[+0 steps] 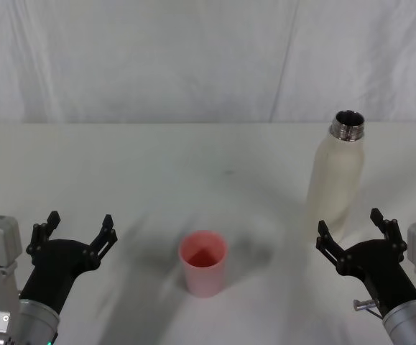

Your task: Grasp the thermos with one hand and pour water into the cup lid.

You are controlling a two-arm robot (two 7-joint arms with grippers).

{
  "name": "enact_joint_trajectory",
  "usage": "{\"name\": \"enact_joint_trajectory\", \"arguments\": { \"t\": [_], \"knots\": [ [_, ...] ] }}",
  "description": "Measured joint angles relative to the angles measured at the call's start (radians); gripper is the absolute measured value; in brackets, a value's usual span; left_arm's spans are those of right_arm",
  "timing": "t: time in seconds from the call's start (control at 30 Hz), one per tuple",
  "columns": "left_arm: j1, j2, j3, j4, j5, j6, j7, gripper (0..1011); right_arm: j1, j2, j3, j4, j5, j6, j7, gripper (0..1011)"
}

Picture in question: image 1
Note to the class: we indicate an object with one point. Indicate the pink cup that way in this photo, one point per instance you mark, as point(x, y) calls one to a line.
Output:
point(204, 278)

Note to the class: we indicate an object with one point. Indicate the white table cloth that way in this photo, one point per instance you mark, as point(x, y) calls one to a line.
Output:
point(157, 179)

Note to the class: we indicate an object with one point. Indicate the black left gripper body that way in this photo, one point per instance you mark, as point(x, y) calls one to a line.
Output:
point(55, 266)

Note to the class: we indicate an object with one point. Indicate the white curtain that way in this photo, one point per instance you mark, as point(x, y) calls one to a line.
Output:
point(157, 54)

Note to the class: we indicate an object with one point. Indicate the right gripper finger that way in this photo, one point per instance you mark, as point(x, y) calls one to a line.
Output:
point(331, 248)
point(391, 231)

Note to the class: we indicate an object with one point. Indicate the cream vacuum bottle steel neck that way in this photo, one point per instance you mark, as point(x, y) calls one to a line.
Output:
point(335, 179)

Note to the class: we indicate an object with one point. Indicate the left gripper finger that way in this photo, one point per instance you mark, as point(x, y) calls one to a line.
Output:
point(103, 242)
point(39, 235)

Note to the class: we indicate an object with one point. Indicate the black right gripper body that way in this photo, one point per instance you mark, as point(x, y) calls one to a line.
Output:
point(382, 266)

